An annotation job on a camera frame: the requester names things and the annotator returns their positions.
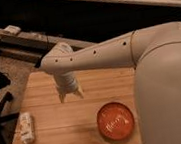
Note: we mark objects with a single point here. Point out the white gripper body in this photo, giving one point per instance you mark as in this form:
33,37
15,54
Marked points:
66,83

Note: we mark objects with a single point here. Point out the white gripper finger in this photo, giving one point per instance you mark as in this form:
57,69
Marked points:
79,92
62,97

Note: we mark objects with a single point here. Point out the white plastic bottle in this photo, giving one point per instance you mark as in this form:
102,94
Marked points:
26,128

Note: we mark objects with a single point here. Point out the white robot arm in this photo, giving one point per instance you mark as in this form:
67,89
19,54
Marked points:
154,53

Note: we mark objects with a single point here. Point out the orange ceramic bowl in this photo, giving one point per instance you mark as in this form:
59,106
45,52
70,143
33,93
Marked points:
115,121

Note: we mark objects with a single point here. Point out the small white box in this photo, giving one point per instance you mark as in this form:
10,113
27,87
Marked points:
12,29

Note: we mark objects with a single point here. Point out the long wooden beam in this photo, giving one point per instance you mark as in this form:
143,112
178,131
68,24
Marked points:
37,40

